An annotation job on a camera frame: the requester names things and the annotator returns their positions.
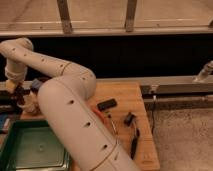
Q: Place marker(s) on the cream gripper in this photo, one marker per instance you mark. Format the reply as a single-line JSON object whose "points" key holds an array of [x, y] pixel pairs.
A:
{"points": [[11, 86]]}

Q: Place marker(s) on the blue object at left edge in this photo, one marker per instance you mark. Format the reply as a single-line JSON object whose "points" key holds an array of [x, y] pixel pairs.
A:
{"points": [[4, 123]]}

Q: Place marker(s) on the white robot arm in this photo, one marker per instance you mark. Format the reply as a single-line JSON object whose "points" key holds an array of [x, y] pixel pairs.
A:
{"points": [[62, 100]]}

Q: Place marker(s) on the dark red grape bunch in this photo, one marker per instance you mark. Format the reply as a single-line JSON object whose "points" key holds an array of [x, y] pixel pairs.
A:
{"points": [[19, 94]]}

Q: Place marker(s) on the red brown bowl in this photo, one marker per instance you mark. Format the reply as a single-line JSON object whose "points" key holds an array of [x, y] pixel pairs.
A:
{"points": [[43, 79]]}

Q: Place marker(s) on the black rectangular eraser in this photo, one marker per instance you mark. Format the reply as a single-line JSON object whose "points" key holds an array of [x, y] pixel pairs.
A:
{"points": [[106, 104]]}

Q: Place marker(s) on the white paper cup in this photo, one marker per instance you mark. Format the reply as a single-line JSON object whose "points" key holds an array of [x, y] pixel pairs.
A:
{"points": [[30, 105]]}

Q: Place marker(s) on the wooden board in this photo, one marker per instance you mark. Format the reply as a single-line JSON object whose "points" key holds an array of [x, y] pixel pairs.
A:
{"points": [[129, 100]]}

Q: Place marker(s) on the orange carrot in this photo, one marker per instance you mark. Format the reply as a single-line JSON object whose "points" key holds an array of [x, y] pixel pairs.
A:
{"points": [[99, 115]]}

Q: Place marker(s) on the green plastic tray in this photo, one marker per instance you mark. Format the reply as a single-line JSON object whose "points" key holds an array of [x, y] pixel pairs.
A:
{"points": [[33, 146]]}

